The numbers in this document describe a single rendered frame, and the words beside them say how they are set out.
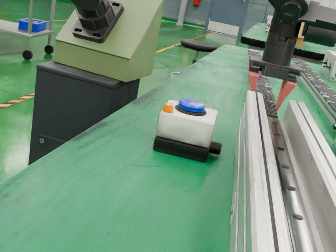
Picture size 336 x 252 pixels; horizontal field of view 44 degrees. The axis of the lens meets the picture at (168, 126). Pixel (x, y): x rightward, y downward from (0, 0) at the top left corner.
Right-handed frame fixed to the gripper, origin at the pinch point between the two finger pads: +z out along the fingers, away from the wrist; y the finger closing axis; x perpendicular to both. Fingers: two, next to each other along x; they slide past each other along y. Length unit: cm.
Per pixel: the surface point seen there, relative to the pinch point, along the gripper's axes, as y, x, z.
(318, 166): 2.6, -45.1, -5.2
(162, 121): -16.2, -31.6, -1.7
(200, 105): -11.6, -28.1, -4.3
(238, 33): -10, 1089, 70
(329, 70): 29, 83, 0
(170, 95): -20.2, 2.3, 3.0
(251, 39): 0, 194, 4
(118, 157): -20.4, -36.9, 3.0
